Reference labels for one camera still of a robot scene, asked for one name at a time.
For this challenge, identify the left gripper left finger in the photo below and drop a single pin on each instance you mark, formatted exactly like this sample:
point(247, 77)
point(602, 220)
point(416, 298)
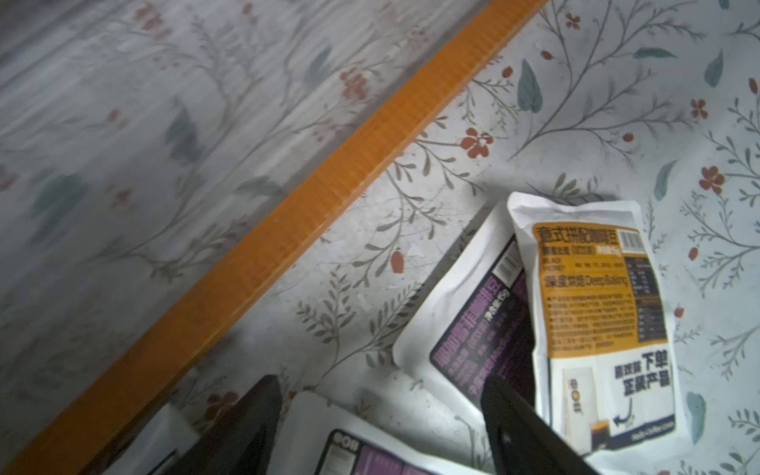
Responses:
point(243, 440)

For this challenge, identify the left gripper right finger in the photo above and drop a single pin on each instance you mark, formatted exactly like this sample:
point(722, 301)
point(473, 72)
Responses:
point(521, 443)

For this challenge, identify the purple coffee bag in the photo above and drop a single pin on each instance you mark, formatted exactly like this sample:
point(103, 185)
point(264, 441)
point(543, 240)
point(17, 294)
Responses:
point(474, 324)
point(318, 437)

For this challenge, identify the blue-grey coffee bag back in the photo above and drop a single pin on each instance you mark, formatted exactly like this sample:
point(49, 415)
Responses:
point(160, 444)

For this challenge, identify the orange wooden three-tier shelf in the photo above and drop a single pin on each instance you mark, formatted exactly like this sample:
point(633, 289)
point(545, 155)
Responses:
point(94, 424)

